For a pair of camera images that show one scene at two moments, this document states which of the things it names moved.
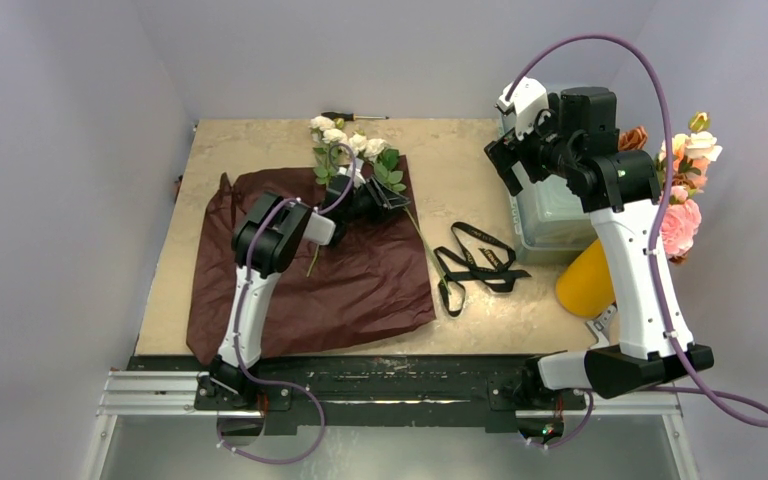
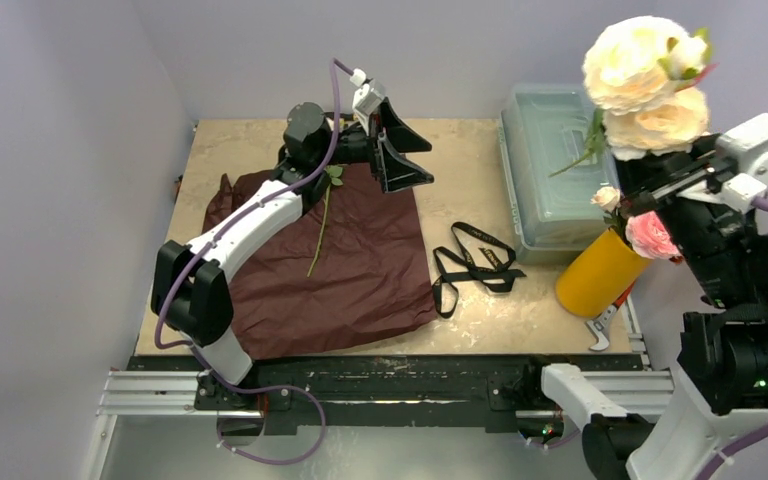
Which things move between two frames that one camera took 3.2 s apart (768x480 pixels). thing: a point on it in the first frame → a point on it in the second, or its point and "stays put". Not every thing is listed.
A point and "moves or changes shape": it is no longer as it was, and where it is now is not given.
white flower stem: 384,162 moves or changes shape
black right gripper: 502,162 → 678,183
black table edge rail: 374,392 stays put
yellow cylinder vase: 585,287 stays put
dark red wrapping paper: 371,278 stays put
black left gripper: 380,196 → 398,171
